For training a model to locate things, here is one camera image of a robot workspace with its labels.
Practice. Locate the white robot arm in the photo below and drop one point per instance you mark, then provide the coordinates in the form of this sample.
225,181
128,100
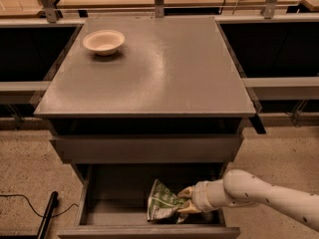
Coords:
239,188

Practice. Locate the right metal post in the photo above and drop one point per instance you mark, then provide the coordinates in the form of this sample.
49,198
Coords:
269,9

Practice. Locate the grey drawer cabinet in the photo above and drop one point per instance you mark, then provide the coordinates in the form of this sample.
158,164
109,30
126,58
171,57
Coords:
172,76

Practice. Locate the middle metal post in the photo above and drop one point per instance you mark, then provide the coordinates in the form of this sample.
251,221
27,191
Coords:
159,8

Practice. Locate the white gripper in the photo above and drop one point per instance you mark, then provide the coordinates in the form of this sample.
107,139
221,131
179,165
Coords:
199,196

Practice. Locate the black floor bar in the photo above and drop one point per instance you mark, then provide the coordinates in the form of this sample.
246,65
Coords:
51,206

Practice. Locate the white paper bowl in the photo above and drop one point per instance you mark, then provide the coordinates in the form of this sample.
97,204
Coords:
104,42

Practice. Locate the left metal post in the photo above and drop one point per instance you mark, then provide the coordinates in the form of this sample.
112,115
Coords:
50,11

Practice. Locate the metal post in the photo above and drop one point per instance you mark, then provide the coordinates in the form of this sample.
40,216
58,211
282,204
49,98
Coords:
269,9
159,8
50,11

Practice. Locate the green jalapeno chip bag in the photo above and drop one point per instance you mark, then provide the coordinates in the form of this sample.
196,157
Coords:
164,204

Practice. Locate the grey top drawer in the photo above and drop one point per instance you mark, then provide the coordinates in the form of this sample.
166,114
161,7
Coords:
87,149

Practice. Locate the open grey middle drawer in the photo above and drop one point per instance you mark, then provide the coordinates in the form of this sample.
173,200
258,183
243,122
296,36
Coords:
114,203

